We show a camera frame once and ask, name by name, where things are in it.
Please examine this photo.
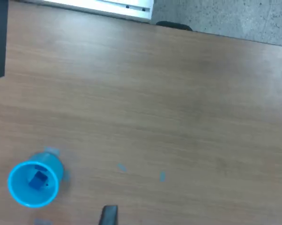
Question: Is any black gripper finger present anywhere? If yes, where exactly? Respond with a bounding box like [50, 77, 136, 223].
[98, 205, 119, 225]

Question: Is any aluminium robot base table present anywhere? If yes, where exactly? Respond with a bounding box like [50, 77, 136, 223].
[21, 0, 155, 23]

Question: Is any blue plastic cup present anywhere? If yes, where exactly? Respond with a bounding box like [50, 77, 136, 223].
[7, 152, 65, 209]

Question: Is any flat metal strip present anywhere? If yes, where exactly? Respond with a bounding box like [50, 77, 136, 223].
[0, 0, 9, 79]

